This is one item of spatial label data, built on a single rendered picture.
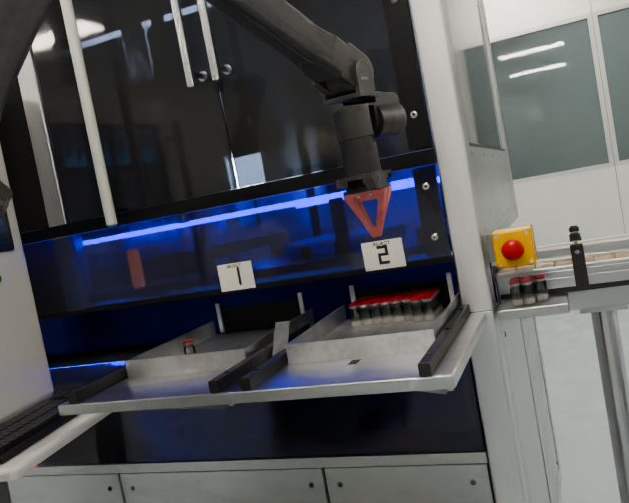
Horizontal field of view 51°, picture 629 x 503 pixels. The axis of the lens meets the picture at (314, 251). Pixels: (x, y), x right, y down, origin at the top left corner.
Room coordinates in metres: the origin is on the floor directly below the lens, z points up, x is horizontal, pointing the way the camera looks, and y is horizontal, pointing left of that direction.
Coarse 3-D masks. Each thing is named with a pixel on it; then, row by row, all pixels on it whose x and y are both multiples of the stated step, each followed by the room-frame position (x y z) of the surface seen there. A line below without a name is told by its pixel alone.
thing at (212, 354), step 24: (312, 312) 1.48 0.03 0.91; (192, 336) 1.48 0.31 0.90; (216, 336) 1.54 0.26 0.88; (240, 336) 1.48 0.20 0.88; (264, 336) 1.25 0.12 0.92; (144, 360) 1.24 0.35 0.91; (168, 360) 1.22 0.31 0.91; (192, 360) 1.20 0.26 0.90; (216, 360) 1.19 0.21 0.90; (240, 360) 1.17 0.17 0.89
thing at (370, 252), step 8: (384, 240) 1.32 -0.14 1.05; (392, 240) 1.32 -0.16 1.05; (400, 240) 1.31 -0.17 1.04; (368, 248) 1.34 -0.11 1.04; (376, 248) 1.33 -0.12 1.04; (392, 248) 1.32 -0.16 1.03; (400, 248) 1.31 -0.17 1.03; (368, 256) 1.34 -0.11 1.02; (376, 256) 1.33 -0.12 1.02; (384, 256) 1.33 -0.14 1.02; (392, 256) 1.32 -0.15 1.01; (400, 256) 1.31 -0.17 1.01; (368, 264) 1.34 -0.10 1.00; (376, 264) 1.33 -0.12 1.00; (384, 264) 1.33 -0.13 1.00; (392, 264) 1.32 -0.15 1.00; (400, 264) 1.32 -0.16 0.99
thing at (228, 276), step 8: (224, 264) 1.46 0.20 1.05; (232, 264) 1.45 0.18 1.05; (240, 264) 1.45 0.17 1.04; (248, 264) 1.44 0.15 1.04; (224, 272) 1.46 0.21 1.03; (232, 272) 1.45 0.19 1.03; (240, 272) 1.45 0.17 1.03; (248, 272) 1.44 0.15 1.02; (224, 280) 1.46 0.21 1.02; (232, 280) 1.46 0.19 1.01; (248, 280) 1.44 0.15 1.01; (224, 288) 1.46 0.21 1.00; (232, 288) 1.46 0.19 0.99; (240, 288) 1.45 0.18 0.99
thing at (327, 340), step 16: (320, 320) 1.31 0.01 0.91; (336, 320) 1.38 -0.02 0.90; (432, 320) 1.27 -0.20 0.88; (448, 320) 1.17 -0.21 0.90; (304, 336) 1.21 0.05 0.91; (320, 336) 1.28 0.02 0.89; (336, 336) 1.28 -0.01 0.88; (352, 336) 1.26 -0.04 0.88; (368, 336) 1.08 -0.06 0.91; (384, 336) 1.07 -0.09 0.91; (400, 336) 1.06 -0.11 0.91; (416, 336) 1.05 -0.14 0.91; (432, 336) 1.04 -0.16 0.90; (288, 352) 1.13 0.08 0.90; (304, 352) 1.12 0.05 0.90; (320, 352) 1.11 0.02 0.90; (336, 352) 1.10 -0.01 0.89; (352, 352) 1.09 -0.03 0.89; (368, 352) 1.08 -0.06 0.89; (384, 352) 1.07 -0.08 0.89; (400, 352) 1.06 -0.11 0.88; (416, 352) 1.05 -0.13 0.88
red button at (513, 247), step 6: (510, 240) 1.21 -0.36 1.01; (516, 240) 1.21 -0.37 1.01; (504, 246) 1.21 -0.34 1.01; (510, 246) 1.20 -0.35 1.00; (516, 246) 1.20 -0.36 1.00; (522, 246) 1.20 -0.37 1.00; (504, 252) 1.21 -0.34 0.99; (510, 252) 1.20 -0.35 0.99; (516, 252) 1.20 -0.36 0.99; (522, 252) 1.20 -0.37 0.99; (510, 258) 1.21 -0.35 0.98; (516, 258) 1.20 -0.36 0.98
